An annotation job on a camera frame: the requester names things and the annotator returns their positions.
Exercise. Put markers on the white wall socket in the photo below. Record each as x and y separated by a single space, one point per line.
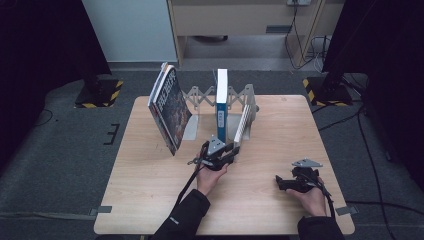
299 2

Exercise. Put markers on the thick blue book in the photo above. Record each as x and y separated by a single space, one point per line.
222 86

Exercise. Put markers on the black yellow striped stand base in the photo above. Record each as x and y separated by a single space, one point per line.
328 93
100 95

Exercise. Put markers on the dark cover book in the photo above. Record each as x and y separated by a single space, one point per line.
171 110

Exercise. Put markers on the person's left hand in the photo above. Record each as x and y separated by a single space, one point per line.
208 180

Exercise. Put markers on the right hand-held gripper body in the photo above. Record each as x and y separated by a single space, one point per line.
305 178

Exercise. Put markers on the grey metal expandable book rack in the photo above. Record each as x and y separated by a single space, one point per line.
200 96

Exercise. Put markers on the black curtain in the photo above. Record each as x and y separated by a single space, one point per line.
40 50
393 66

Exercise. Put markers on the light wooden cabinet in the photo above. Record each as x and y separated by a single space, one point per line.
233 18

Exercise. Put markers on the grey tape strip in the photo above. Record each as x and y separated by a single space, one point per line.
101 210
348 210

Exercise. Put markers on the person's right hand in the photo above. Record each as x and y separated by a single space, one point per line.
311 201

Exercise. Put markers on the thin colourful book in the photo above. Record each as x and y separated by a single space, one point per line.
156 83

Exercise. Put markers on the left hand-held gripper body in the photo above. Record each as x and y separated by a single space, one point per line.
215 160

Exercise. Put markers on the white caterpillar picture book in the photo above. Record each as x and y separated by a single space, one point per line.
242 125

